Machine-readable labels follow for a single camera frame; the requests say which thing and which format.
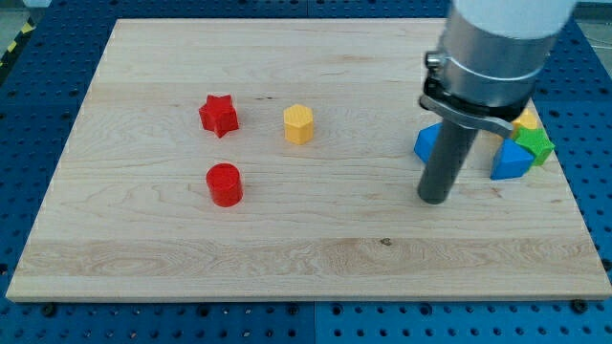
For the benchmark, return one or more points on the blue pentagon block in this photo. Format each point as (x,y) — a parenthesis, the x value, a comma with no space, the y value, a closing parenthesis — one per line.
(510,161)

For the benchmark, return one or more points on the yellow hexagon block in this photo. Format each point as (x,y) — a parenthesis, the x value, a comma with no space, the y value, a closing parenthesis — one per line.
(298,124)

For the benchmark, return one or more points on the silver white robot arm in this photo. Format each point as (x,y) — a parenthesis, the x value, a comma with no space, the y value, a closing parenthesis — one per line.
(484,68)

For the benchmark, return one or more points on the blue triangle block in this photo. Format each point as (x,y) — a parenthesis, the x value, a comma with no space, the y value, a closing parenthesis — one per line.
(425,141)

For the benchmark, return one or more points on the red cylinder block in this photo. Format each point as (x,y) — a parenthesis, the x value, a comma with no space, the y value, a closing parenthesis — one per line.
(224,184)

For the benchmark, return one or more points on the red star block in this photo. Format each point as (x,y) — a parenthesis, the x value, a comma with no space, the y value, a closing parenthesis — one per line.
(218,115)

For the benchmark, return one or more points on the wooden board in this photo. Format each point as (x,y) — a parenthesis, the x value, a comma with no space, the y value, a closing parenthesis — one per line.
(128,216)

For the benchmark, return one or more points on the yellow block behind arm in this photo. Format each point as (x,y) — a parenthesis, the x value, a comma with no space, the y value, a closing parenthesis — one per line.
(527,120)

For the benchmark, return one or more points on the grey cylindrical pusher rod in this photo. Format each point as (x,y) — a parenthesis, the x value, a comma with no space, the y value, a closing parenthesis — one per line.
(450,149)

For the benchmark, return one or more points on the green star block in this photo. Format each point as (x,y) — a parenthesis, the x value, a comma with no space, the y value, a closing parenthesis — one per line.
(536,142)

